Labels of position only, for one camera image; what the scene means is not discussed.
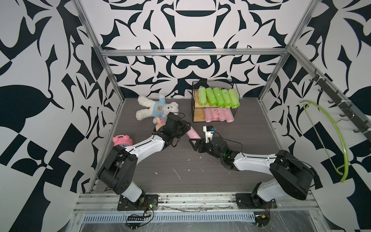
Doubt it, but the pink trash bag roll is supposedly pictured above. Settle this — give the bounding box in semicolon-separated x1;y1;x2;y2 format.
211;108;219;120
204;108;213;123
186;128;201;139
217;108;227;122
225;108;234;123

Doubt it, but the green trash bag roll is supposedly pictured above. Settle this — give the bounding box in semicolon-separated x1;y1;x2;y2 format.
206;88;217;107
213;88;225;108
221;89;232;109
228;89;240;109
198;86;207;107

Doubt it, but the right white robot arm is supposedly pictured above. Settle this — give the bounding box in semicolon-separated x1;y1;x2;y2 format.
189;137;318;207

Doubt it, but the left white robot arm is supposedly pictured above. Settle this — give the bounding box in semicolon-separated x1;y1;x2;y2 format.
97;113;191;205

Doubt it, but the round-face plush doll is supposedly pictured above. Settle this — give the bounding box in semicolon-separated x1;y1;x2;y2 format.
155;117;167;131

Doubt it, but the white teddy bear blue shirt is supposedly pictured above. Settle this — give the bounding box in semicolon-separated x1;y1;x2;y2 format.
135;94;179;124

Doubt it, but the pink alarm clock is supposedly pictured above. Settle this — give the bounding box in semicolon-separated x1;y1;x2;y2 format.
112;135;133;146

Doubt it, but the green plastic hanger hoop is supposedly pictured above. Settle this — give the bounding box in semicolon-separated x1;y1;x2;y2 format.
299;100;350;183

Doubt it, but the black wire wooden shelf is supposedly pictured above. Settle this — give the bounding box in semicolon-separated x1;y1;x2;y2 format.
191;79;240;122

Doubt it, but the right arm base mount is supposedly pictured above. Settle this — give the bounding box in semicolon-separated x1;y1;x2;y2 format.
235;182;277;209

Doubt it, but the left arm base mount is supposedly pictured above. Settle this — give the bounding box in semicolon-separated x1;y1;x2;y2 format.
117;193;159;211

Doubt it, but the black wall hook rail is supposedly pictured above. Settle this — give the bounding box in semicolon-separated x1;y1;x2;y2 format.
310;69;371;142

